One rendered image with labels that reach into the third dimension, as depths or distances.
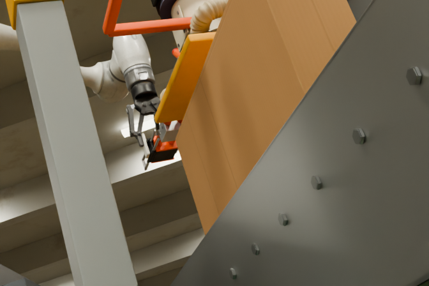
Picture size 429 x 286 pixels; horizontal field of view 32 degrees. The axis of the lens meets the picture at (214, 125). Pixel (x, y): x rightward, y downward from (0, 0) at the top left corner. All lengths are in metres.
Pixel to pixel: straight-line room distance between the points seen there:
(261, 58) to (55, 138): 0.33
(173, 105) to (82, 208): 0.84
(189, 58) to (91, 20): 5.09
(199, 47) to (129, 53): 0.83
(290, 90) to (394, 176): 0.45
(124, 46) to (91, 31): 4.42
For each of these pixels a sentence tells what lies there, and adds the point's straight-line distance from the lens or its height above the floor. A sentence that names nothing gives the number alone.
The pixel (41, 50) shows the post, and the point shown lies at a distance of 0.97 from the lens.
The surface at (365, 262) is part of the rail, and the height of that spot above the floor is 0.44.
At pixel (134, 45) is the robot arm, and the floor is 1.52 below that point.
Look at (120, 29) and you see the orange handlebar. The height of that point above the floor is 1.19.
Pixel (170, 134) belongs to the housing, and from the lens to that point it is 2.07.
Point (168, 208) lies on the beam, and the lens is 11.07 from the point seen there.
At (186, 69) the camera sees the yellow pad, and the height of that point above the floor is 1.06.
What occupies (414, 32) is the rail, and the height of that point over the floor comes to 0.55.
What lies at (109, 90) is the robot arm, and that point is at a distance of 2.42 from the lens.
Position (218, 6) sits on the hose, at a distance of 1.51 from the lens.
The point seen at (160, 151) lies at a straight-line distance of 2.17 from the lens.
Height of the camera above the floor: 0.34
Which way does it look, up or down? 23 degrees up
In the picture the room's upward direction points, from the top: 19 degrees counter-clockwise
